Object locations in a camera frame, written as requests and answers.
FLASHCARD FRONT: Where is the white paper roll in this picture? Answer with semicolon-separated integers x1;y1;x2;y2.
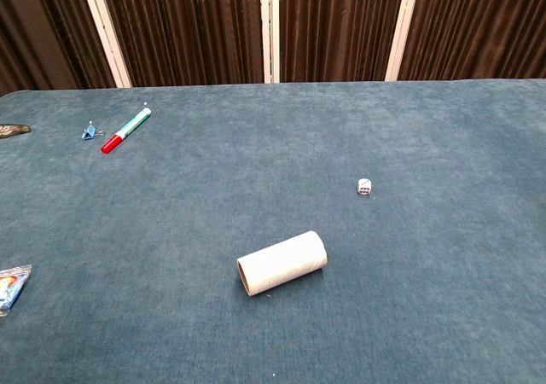
235;230;328;298

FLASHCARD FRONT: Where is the blue table cloth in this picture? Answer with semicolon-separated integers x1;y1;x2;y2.
0;78;546;384

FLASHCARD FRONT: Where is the red capped white marker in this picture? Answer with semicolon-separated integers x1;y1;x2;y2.
100;107;153;154

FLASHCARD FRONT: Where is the brown pleated curtain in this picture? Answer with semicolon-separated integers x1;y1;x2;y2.
0;0;546;97

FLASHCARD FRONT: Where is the blue binder clip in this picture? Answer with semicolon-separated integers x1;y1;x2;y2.
81;120;105;142

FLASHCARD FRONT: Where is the dark flat packet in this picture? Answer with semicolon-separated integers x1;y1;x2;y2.
0;123;32;140

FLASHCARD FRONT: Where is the blue plastic snack packet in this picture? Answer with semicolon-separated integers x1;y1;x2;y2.
0;264;33;318

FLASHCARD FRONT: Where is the white screen frame post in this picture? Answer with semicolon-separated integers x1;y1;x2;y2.
384;0;423;82
258;0;282;84
78;0;133;89

